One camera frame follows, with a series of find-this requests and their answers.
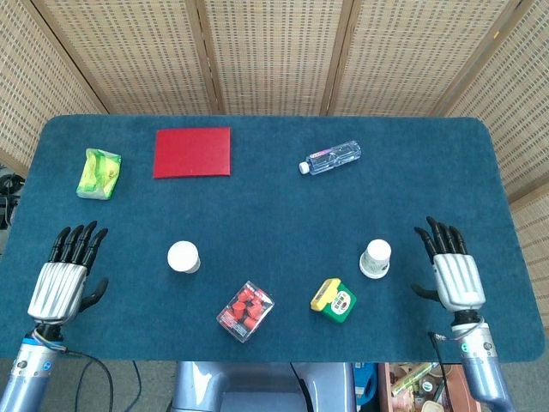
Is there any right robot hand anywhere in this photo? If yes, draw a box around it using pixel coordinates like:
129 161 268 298
411 215 488 313

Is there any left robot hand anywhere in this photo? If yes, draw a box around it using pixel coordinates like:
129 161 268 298
27 221 110 323

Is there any white floral paper cup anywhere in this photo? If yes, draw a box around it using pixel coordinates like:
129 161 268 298
166 240 202 275

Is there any orange storage crate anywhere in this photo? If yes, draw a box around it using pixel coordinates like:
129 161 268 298
377 362 481 412

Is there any green gold foil packet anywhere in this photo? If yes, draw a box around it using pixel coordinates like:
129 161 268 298
390 362 439 395

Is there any green tub with yellow lid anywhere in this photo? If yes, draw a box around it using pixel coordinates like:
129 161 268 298
309 277 358 325

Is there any green yellow tissue pack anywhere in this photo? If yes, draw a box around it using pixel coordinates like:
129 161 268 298
75 148 123 201

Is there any blue plastic container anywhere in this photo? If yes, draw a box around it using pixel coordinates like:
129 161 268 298
353 362 379 404

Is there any clear plastic water bottle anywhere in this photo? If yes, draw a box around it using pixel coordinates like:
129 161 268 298
299 139 362 176

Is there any clear box of red capsules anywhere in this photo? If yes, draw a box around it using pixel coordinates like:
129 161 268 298
215 280 275 343

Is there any red felt mat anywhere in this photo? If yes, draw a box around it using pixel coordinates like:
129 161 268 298
152 127 232 180

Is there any blue table cloth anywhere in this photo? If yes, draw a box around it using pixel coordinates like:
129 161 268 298
0 114 546 364

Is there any blue-grey robot torso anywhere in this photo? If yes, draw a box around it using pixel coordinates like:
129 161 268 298
171 360 357 412

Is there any rattan folding screen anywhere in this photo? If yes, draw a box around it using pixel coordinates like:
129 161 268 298
0 0 549 357

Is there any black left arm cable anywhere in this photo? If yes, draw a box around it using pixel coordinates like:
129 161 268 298
55 349 115 412

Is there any black floor cable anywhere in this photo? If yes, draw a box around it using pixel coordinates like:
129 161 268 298
128 360 143 400

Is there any black cable bundle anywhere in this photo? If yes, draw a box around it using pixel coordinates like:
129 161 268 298
0 173 27 228

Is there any black torso cable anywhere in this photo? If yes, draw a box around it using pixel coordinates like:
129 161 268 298
289 362 312 407

